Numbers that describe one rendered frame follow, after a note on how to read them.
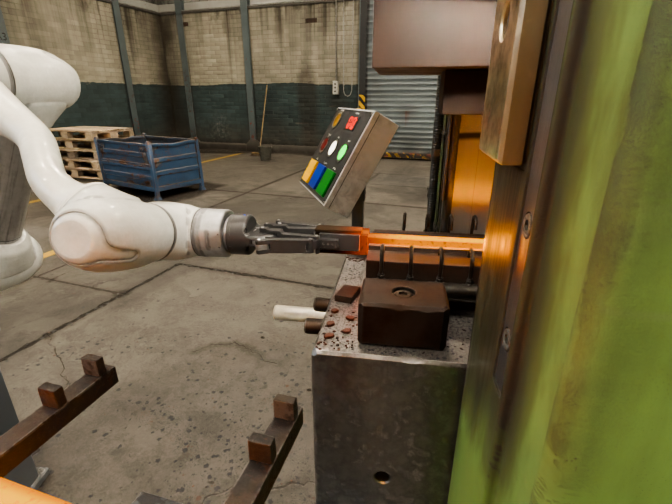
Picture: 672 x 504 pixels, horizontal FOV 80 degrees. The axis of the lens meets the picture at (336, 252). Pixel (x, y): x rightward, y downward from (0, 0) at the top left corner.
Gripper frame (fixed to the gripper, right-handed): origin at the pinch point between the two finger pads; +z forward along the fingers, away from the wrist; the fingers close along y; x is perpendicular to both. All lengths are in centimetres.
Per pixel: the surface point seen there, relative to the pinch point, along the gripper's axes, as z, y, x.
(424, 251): 14.4, 2.8, -0.4
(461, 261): 20.0, 5.8, -0.6
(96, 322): -161, -114, -100
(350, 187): -3.2, -39.8, 0.8
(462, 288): 19.9, 10.0, -3.3
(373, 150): 2.5, -42.4, 10.3
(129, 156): -331, -408, -48
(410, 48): 10.1, 7.6, 29.5
